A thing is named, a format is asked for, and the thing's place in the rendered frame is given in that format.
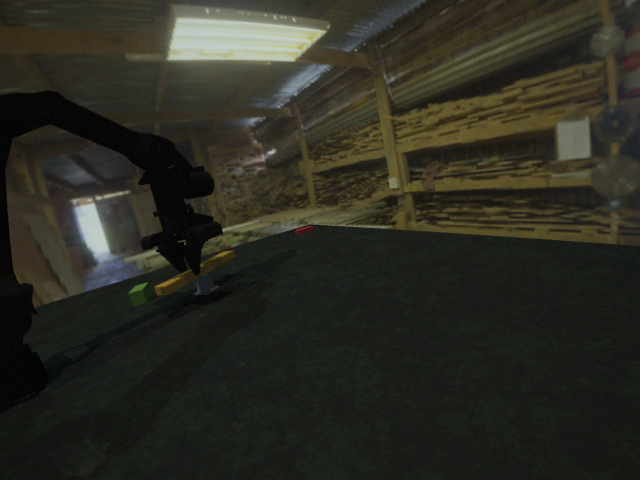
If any yellow bar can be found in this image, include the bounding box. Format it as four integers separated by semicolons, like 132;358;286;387
154;251;235;295

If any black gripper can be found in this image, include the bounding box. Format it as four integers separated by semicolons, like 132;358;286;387
141;200;223;276

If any small green cube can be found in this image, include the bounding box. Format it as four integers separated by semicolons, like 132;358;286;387
129;282;153;307

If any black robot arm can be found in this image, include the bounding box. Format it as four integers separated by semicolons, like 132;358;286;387
0;90;214;411

